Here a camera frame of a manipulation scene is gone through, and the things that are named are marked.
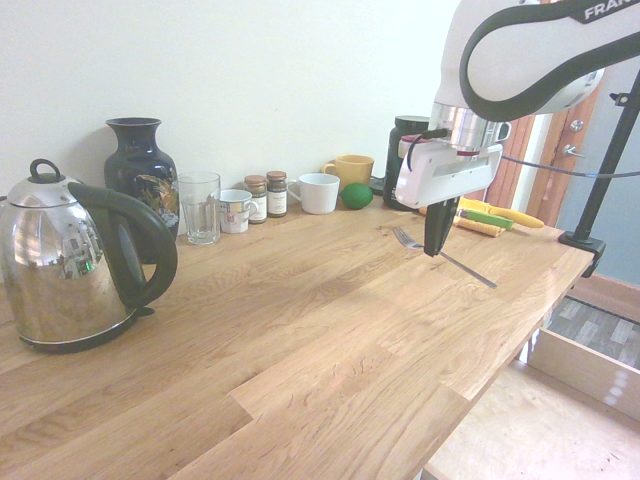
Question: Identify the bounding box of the small glass spice jar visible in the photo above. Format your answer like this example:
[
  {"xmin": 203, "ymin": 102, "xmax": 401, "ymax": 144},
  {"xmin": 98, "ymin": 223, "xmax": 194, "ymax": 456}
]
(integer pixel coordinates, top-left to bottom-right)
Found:
[
  {"xmin": 243, "ymin": 174, "xmax": 268, "ymax": 225},
  {"xmin": 265, "ymin": 170, "xmax": 289, "ymax": 219}
]

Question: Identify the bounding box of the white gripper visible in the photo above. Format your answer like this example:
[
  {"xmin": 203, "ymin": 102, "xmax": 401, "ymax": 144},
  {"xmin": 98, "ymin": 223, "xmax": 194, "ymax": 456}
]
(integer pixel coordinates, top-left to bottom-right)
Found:
[{"xmin": 393, "ymin": 132, "xmax": 504, "ymax": 259}]

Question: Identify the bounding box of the green lime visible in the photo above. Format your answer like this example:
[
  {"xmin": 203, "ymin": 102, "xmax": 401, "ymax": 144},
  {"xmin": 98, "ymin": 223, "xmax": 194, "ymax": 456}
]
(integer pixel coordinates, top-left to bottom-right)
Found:
[{"xmin": 339, "ymin": 182, "xmax": 375, "ymax": 210}]

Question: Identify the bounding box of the dark blue painted vase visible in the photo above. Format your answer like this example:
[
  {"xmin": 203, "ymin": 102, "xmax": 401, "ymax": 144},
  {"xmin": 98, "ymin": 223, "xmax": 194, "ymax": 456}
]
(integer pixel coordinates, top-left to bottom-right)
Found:
[{"xmin": 103, "ymin": 117, "xmax": 180, "ymax": 265}]

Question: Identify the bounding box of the black Vega protein tub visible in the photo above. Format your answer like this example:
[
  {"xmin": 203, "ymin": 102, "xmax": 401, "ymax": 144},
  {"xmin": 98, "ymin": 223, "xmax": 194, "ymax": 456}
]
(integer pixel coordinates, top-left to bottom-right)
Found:
[{"xmin": 382, "ymin": 115, "xmax": 431, "ymax": 207}]

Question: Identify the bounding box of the brown wooden door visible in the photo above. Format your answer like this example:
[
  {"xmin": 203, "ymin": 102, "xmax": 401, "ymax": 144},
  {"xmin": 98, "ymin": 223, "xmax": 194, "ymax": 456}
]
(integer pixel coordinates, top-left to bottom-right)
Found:
[{"xmin": 487, "ymin": 79, "xmax": 601, "ymax": 229}]

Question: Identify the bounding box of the small patterned white cup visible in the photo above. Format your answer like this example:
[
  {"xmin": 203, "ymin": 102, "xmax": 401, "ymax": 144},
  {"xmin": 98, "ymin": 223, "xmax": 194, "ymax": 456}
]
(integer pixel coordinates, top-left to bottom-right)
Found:
[{"xmin": 218, "ymin": 189, "xmax": 261, "ymax": 235}]

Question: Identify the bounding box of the yellow mug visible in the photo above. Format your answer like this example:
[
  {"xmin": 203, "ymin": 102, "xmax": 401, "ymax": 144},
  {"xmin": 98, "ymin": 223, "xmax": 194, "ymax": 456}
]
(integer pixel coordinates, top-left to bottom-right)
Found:
[{"xmin": 321, "ymin": 154, "xmax": 376, "ymax": 187}]

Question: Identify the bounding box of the yellow folded cloth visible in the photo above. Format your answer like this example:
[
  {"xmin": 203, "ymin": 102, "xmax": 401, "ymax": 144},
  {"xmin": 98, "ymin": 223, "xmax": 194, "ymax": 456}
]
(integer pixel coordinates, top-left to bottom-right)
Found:
[{"xmin": 418, "ymin": 197, "xmax": 516, "ymax": 239}]

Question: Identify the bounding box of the clear glass tumbler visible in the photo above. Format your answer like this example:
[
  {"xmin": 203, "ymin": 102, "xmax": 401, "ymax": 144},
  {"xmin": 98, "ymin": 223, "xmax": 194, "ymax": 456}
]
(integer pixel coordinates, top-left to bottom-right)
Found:
[{"xmin": 176, "ymin": 171, "xmax": 222, "ymax": 246}]

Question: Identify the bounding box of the yellow sheathed knife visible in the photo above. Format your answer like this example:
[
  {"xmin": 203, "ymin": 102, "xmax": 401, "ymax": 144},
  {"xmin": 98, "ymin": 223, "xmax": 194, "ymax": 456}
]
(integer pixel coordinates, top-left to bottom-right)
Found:
[{"xmin": 459, "ymin": 197, "xmax": 545, "ymax": 230}]

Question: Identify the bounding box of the chrome electric kettle black handle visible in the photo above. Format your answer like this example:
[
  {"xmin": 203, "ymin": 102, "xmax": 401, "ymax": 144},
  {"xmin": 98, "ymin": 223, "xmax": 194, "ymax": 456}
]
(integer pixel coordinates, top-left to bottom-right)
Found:
[{"xmin": 0, "ymin": 158, "xmax": 179, "ymax": 355}]

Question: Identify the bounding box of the silver metal fork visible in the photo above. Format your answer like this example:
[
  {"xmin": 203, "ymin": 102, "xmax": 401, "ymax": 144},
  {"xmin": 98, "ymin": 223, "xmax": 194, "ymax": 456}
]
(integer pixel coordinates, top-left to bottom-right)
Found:
[{"xmin": 391, "ymin": 225, "xmax": 499, "ymax": 290}]

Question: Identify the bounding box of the grey braided cable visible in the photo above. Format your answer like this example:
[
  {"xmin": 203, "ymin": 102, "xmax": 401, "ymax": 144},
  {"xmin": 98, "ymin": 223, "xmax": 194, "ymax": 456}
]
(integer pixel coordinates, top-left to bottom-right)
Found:
[{"xmin": 403, "ymin": 128, "xmax": 640, "ymax": 179}]

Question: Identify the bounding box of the plain white mug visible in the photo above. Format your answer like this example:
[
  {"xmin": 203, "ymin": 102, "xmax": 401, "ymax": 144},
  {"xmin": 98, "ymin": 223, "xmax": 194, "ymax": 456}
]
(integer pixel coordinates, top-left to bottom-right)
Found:
[{"xmin": 285, "ymin": 172, "xmax": 341, "ymax": 215}]

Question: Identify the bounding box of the large wooden drawer white front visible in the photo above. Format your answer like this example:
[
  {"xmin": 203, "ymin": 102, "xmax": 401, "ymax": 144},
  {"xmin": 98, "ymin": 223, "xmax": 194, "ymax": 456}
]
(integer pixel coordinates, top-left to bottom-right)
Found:
[{"xmin": 424, "ymin": 327, "xmax": 640, "ymax": 480}]

